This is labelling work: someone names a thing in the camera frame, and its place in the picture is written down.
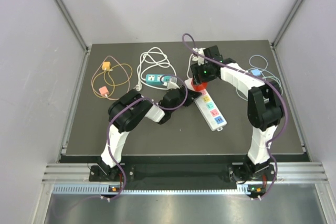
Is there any white slotted cable duct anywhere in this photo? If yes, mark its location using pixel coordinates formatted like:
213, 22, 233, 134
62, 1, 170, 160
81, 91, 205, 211
52, 184, 263, 195

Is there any yellow charging cable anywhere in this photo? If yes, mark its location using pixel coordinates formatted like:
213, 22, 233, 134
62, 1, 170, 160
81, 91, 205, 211
93, 63, 133, 97

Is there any yellow charger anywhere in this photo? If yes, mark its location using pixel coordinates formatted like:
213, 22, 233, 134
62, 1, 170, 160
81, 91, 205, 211
101, 61, 111, 71

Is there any white power strip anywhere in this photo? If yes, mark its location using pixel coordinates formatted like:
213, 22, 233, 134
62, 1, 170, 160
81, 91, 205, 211
185, 78, 227, 131

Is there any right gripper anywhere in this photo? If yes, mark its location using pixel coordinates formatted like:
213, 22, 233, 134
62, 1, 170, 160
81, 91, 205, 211
191, 60, 216, 86

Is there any teal power strip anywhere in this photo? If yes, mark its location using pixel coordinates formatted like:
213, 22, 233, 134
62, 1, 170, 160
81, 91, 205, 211
145, 74, 171, 87

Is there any light blue charger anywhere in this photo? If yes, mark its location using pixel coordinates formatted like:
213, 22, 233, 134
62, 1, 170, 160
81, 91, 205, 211
249, 69, 261, 77

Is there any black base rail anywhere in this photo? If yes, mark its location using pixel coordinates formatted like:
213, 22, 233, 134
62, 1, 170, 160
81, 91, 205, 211
89, 155, 275, 190

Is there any pink charging cable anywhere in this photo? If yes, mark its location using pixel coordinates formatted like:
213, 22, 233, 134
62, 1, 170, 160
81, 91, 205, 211
91, 55, 139, 101

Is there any white cord of teal strip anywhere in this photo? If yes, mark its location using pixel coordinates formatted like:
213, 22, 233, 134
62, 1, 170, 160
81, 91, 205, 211
132, 47, 174, 93

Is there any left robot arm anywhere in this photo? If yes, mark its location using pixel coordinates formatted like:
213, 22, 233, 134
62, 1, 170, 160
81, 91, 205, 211
101, 87, 202, 180

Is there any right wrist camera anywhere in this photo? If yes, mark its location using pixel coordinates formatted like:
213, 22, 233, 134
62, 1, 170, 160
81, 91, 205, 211
192, 48, 205, 66

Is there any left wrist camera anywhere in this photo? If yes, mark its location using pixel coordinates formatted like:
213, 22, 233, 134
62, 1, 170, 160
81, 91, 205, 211
162, 76, 179, 89

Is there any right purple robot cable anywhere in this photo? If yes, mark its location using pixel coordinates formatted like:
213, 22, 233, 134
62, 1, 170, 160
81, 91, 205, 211
182, 33, 289, 201

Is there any salmon pink charger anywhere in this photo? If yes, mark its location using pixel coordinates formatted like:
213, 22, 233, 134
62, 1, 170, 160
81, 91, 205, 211
99, 86, 110, 97

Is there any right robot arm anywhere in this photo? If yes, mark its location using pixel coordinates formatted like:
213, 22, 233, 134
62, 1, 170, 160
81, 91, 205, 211
186, 46, 287, 180

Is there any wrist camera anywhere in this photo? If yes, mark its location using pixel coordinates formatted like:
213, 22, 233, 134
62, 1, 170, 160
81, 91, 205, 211
192, 48, 205, 66
162, 76, 179, 89

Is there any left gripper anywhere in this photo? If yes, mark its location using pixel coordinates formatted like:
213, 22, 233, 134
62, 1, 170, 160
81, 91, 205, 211
169, 84, 201, 113

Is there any red cube plug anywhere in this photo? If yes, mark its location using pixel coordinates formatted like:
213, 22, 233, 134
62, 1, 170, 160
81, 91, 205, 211
191, 79, 207, 92

